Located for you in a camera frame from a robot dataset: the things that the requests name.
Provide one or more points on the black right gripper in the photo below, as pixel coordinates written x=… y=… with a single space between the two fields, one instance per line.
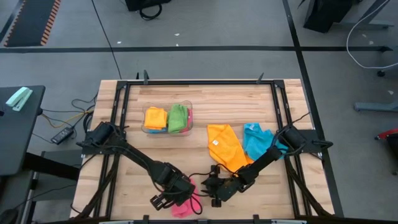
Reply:
x=225 y=188

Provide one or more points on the blue microfiber towel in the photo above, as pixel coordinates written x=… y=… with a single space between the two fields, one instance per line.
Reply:
x=258 y=143
x=157 y=130

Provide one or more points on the silver aluminium rail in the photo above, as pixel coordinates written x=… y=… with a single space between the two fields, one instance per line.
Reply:
x=115 y=222
x=289 y=222

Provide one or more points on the black side table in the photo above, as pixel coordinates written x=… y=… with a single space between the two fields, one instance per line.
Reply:
x=18 y=140

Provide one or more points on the grey desk frame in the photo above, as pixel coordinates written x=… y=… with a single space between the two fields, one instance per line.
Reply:
x=367 y=23

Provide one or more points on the green microfiber towel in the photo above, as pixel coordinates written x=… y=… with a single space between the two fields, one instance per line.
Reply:
x=178 y=118

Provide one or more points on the clear plastic bin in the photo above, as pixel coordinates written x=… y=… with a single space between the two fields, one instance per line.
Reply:
x=189 y=104

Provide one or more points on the pink microfiber towel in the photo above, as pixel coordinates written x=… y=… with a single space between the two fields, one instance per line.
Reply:
x=183 y=211
x=190 y=119

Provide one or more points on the grey desk foot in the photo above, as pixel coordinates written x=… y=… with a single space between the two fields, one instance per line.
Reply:
x=376 y=107

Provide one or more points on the black caster wheel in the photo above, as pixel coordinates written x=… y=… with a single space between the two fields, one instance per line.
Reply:
x=381 y=74

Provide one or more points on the mint green stapler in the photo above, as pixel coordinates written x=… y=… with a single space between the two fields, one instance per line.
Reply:
x=18 y=99

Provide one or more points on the red object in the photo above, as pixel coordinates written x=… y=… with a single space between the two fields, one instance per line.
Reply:
x=388 y=133

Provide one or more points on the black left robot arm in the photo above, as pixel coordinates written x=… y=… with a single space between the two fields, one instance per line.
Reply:
x=140 y=158

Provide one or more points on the dark grey round object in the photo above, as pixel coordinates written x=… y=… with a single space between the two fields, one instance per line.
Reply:
x=7 y=216

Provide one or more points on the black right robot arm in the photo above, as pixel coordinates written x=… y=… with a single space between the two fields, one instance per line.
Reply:
x=264 y=161

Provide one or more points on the orange towel with white label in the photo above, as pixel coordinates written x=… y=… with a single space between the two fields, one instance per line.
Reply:
x=155 y=118

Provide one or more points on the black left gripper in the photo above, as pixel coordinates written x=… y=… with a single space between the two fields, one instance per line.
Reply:
x=182 y=189

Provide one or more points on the black box on floor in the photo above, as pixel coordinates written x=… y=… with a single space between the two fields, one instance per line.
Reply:
x=146 y=3

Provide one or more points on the orange microfiber towel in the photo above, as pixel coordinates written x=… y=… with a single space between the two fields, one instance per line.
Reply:
x=227 y=146

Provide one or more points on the black mat with orange edge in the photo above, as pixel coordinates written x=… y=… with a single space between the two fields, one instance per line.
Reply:
x=31 y=21

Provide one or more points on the black power adapter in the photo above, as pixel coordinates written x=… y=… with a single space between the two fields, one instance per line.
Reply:
x=62 y=135

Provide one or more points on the black computer case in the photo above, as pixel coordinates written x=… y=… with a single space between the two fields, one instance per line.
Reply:
x=326 y=12

